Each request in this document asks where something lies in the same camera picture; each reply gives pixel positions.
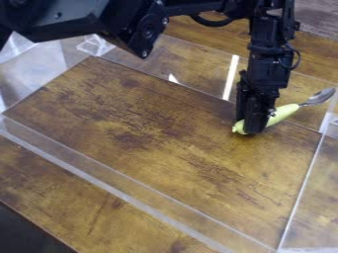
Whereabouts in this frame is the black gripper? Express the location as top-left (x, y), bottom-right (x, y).
top-left (236, 48), bottom-right (294, 134)

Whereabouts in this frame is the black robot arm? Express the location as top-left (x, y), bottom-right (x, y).
top-left (0, 0), bottom-right (300, 134)

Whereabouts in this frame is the black cable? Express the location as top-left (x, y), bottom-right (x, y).
top-left (188, 13), bottom-right (303, 71)

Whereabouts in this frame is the clear acrylic enclosure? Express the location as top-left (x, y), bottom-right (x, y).
top-left (0, 23), bottom-right (338, 253)

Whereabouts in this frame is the green handled metal spoon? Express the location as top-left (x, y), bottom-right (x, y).
top-left (231, 87), bottom-right (336, 135)

